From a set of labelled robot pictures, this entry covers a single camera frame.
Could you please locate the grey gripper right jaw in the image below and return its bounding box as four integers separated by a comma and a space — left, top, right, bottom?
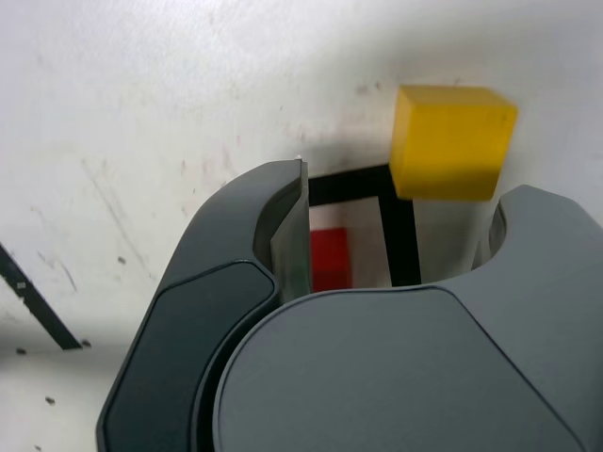
209, 184, 603, 452

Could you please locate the black tape square outline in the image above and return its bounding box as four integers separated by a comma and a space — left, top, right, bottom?
307, 161, 423, 288

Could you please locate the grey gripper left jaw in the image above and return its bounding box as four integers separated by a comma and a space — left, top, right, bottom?
95, 158, 314, 452

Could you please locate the black tape strip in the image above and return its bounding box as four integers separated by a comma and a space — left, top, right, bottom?
0, 241, 84, 352

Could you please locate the yellow cube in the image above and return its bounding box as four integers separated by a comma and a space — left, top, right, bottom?
389, 85, 520, 202

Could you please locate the red cube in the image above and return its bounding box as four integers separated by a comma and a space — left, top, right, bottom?
309, 227, 355, 295

